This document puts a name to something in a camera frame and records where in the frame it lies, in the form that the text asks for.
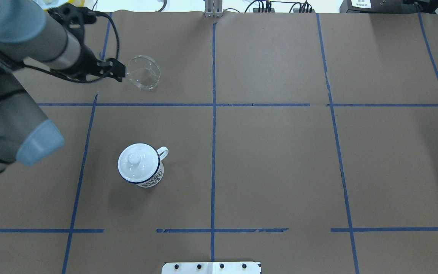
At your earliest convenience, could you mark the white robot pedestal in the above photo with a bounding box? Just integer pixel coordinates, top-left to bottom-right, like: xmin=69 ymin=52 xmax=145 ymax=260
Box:
xmin=161 ymin=261 xmax=262 ymax=274

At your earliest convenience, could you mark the near black orange connector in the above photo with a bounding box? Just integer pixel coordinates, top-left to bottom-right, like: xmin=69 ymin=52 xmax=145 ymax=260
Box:
xmin=289 ymin=0 xmax=315 ymax=13

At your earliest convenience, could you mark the far black orange connector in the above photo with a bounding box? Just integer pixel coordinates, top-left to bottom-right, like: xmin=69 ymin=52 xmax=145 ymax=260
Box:
xmin=244 ymin=0 xmax=274 ymax=13

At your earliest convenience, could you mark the black camera cable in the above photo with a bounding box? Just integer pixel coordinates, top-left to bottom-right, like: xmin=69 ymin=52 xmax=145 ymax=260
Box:
xmin=0 ymin=11 xmax=121 ymax=174

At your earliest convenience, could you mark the white enamel mug blue rim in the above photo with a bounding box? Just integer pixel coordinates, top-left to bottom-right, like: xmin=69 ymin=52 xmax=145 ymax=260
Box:
xmin=117 ymin=143 xmax=169 ymax=188

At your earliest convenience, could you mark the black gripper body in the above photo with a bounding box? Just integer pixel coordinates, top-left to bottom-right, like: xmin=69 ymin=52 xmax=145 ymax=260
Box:
xmin=75 ymin=46 xmax=111 ymax=83

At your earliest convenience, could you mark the black computer box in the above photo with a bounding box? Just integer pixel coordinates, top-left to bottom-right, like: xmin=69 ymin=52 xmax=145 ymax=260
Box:
xmin=339 ymin=0 xmax=438 ymax=14

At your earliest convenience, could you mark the yellow rimmed bowl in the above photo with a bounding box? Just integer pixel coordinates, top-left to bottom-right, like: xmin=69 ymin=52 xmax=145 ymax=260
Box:
xmin=35 ymin=0 xmax=85 ymax=10

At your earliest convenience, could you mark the aluminium frame post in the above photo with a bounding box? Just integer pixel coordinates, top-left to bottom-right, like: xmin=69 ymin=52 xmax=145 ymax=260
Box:
xmin=204 ymin=0 xmax=224 ymax=18

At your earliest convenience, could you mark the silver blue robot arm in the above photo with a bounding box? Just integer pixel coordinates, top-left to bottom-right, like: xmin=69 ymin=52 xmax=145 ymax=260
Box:
xmin=0 ymin=0 xmax=125 ymax=174

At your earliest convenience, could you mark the black orange connector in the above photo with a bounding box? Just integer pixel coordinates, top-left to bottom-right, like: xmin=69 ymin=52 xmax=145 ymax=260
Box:
xmin=244 ymin=0 xmax=274 ymax=13
xmin=289 ymin=0 xmax=315 ymax=13

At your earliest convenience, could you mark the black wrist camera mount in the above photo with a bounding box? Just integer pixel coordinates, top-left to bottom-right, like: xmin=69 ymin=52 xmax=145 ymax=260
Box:
xmin=47 ymin=3 xmax=97 ymax=28

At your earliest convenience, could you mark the white ceramic lid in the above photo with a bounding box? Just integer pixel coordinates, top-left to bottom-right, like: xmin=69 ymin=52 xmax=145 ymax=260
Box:
xmin=117 ymin=143 xmax=160 ymax=184

